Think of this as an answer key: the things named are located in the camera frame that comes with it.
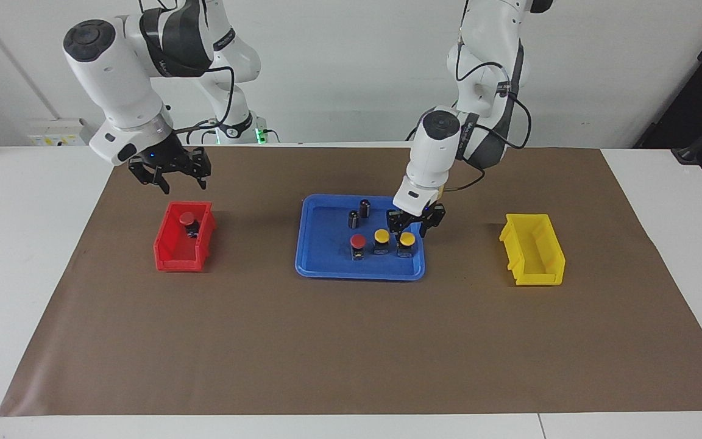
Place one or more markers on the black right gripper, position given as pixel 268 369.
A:
pixel 165 155

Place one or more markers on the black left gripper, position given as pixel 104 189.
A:
pixel 415 219

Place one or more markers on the yellow push button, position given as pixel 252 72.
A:
pixel 407 239
pixel 381 235

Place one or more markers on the red push button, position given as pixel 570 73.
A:
pixel 187 218
pixel 358 242

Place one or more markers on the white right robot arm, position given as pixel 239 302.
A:
pixel 119 79

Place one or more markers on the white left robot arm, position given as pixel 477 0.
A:
pixel 433 146

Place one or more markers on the small black cylinder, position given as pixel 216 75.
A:
pixel 364 208
pixel 353 219

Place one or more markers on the red plastic storage bin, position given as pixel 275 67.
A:
pixel 177 263

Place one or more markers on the blue plastic tray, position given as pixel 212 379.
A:
pixel 326 268

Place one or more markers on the brown paper table mat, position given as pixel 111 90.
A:
pixel 351 341

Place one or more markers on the yellow plastic storage bin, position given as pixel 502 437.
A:
pixel 540 275

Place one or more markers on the black background panel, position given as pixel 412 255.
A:
pixel 692 91

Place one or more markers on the white wall socket box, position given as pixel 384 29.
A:
pixel 58 132

